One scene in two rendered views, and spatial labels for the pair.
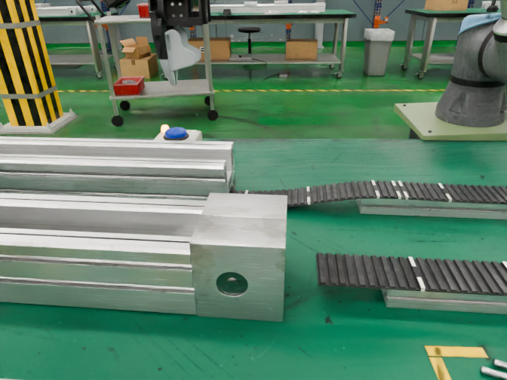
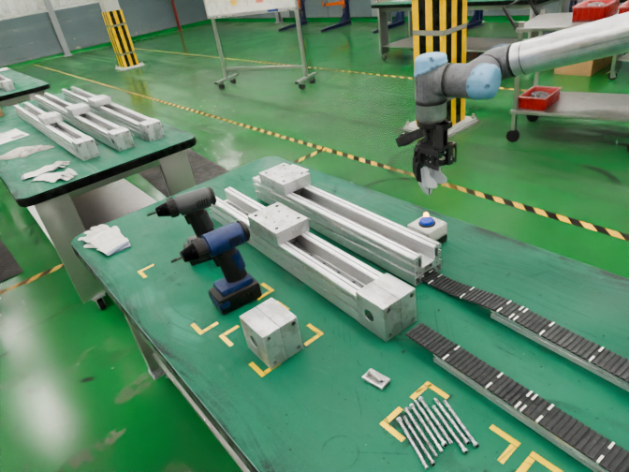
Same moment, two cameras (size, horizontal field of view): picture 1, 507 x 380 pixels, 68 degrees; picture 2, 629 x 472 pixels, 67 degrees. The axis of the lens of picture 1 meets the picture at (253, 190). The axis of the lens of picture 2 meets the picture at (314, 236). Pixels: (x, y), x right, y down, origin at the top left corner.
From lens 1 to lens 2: 79 cm
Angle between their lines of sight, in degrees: 45
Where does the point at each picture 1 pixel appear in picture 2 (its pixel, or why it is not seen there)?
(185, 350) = (345, 331)
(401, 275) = (444, 350)
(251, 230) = (381, 297)
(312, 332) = (392, 351)
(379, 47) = not seen: outside the picture
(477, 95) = not seen: outside the picture
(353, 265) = (430, 335)
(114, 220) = (349, 268)
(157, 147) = (400, 232)
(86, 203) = (343, 256)
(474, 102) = not seen: outside the picture
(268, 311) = (381, 333)
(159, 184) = (387, 255)
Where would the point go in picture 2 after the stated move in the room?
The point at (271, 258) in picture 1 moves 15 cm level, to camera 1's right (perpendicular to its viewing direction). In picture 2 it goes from (379, 312) to (438, 343)
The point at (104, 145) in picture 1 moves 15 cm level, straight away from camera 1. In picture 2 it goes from (378, 221) to (393, 198)
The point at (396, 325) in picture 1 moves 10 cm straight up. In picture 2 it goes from (427, 369) to (426, 332)
